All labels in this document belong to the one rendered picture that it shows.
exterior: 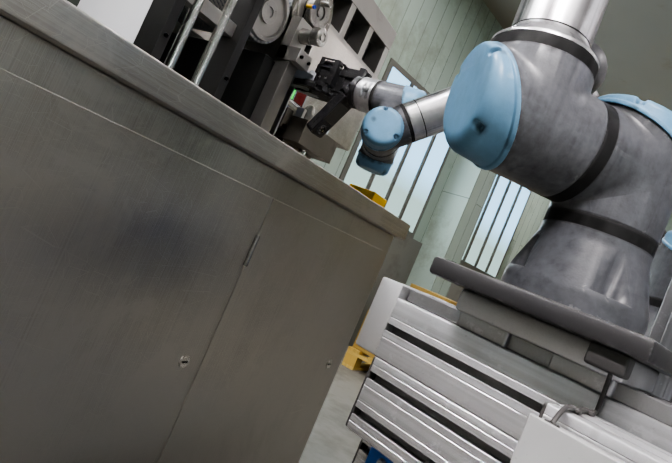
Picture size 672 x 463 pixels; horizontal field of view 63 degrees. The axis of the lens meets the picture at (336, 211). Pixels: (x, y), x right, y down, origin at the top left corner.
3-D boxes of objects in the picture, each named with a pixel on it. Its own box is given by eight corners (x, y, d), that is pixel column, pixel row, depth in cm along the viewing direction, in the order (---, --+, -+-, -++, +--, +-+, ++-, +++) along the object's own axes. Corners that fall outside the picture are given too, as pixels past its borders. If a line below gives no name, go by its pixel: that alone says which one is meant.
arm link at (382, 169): (351, 157, 108) (373, 106, 109) (353, 166, 120) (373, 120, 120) (388, 172, 108) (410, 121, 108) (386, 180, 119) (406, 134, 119)
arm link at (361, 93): (377, 120, 122) (362, 105, 115) (360, 115, 124) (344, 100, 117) (391, 89, 122) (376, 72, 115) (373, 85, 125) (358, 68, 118)
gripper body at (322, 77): (334, 70, 131) (377, 80, 125) (320, 103, 130) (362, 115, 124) (319, 55, 124) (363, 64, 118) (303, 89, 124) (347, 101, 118)
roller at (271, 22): (241, 22, 109) (265, -32, 110) (160, 6, 123) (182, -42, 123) (274, 52, 120) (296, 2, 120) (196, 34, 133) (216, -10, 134)
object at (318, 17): (310, 32, 124) (310, -3, 120) (303, 31, 125) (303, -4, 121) (330, 27, 129) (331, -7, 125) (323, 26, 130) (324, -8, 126)
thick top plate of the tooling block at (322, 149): (298, 142, 131) (308, 119, 131) (187, 106, 151) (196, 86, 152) (329, 164, 144) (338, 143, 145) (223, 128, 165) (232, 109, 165)
